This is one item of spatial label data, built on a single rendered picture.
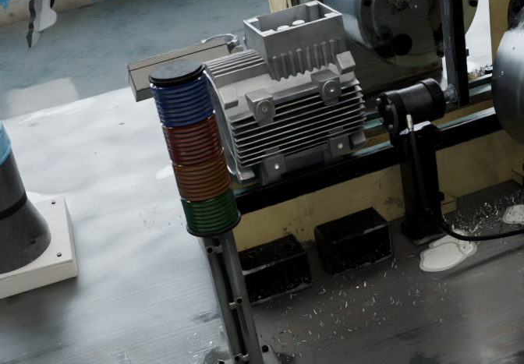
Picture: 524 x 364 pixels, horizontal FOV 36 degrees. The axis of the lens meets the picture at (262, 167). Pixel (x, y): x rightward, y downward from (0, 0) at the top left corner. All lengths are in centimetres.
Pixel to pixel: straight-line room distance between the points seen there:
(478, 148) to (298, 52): 35
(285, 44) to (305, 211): 26
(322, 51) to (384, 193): 25
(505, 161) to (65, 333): 74
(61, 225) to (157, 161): 31
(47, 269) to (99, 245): 12
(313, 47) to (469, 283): 39
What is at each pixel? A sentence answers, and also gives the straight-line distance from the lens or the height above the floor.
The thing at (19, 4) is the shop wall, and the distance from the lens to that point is 676.
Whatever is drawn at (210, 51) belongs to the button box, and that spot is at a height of 107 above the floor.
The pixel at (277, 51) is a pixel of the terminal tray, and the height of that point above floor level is 112.
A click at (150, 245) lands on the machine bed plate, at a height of 80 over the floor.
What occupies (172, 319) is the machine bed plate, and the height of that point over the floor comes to 80.
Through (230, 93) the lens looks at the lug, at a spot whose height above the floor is 108.
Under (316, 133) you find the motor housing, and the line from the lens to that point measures 116.
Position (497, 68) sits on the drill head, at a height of 107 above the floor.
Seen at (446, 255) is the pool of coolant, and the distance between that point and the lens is 121.
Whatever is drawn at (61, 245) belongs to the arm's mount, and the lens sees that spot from 138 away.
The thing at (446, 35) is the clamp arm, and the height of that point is 110.
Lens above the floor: 148
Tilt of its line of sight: 26 degrees down
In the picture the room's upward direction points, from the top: 12 degrees counter-clockwise
